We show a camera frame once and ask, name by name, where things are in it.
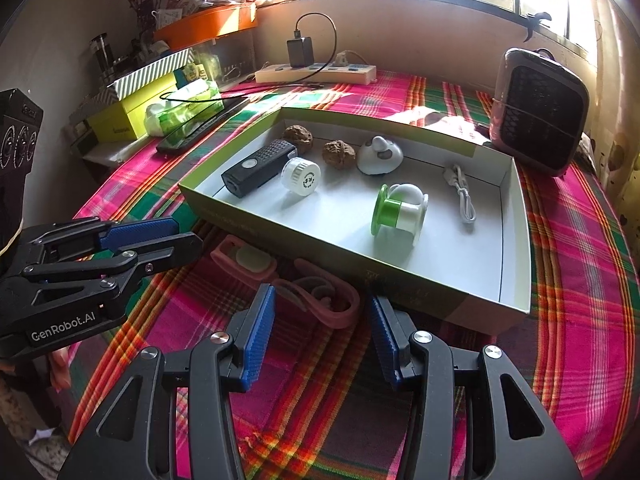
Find green wet wipes pack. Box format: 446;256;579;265
145;80;225;137

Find dark glass jar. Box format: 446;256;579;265
89;32;116;78

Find pink clip with pale pad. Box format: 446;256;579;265
210;235;280;288

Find white suction cup holder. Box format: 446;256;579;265
390;183;430;236

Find black charger cable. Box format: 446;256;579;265
159;11;338;106

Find brown walnut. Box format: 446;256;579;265
282;125;315;155
322;140;357;165

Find black charger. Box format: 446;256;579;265
287;29;315;68

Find black perforated device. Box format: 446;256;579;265
221;140;298;198

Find small dark space heater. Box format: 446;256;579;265
487;47;591;177

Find green and white cardboard box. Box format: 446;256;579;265
178;106;532;335

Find white cable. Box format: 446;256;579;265
443;162;477;226

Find yellow-green box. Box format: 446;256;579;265
85;72;181;143

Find white power strip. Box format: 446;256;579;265
255;62;377;86

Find striped box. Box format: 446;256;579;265
70;47;196;126

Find orange tray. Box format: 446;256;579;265
152;2;258;53

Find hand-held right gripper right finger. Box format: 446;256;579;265
369;294;583;480

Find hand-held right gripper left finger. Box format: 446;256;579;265
57;282;278;480

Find green suction cup holder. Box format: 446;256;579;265
370;184;403;237

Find white panda toy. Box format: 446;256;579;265
357;136;404;177

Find black smartphone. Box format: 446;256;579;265
156;96;251;155

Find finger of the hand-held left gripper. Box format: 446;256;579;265
22;232;205;312
22;216;182;262

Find small white bottle cap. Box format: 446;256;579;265
280;156;322;193

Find small green packages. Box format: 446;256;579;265
177;55;221;83

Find black window hook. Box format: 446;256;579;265
525;11;553;43

